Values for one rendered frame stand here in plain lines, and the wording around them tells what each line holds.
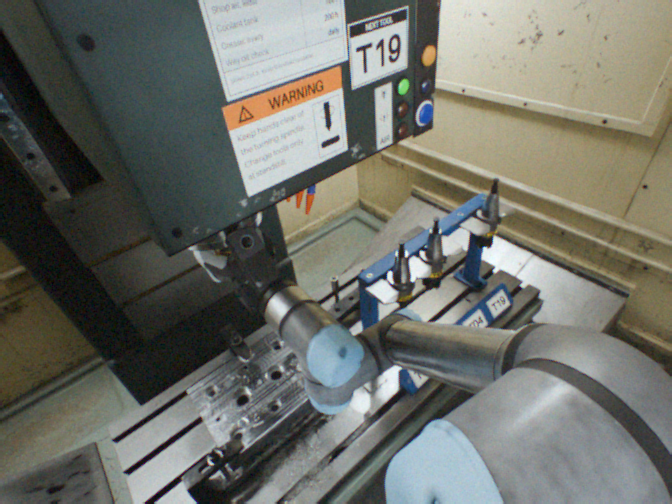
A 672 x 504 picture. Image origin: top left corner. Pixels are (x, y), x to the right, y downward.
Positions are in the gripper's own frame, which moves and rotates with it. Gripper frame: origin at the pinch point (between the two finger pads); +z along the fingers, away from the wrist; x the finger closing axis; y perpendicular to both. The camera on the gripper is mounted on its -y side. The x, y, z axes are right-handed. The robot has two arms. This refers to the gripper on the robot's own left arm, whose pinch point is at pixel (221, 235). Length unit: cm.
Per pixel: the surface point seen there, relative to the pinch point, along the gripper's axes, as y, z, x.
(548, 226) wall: 44, -19, 101
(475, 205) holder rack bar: 20, -12, 64
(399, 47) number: -29.5, -20.6, 24.1
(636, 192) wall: 23, -37, 101
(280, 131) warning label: -25.2, -20.7, 4.7
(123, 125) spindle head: -31.1, -20.4, -10.4
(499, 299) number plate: 48, -26, 65
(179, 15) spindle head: -38.0, -20.2, -2.5
